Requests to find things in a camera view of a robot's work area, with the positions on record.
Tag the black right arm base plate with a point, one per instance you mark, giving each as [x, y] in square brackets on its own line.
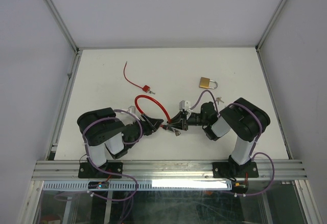
[232, 171]

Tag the large brass padlock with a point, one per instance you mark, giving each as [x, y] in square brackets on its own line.
[207, 83]

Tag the white slotted cable duct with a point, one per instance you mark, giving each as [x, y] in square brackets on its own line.
[152, 185]

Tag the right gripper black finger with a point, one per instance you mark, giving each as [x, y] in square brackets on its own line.
[180, 126]
[178, 117]

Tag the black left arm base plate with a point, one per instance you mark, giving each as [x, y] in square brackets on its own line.
[87, 171]

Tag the large padlock keys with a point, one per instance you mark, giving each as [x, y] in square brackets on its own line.
[219, 100]

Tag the small red padlock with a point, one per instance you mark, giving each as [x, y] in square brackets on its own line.
[146, 88]

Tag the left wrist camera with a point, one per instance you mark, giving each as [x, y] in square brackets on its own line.
[132, 109]

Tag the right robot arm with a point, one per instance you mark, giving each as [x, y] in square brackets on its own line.
[242, 117]

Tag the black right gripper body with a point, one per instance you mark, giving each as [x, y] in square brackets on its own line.
[195, 119]

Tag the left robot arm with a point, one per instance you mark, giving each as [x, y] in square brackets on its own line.
[115, 131]

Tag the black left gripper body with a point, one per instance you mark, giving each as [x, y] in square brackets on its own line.
[139, 130]

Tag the aluminium mounting rail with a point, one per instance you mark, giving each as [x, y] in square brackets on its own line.
[259, 170]

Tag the red cable lock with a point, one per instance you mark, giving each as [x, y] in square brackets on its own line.
[152, 107]

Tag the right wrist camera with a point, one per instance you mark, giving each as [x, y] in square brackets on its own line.
[185, 105]

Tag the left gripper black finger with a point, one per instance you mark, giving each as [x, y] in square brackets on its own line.
[151, 121]
[155, 128]

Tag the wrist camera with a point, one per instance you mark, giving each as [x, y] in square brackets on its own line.
[132, 109]
[185, 105]

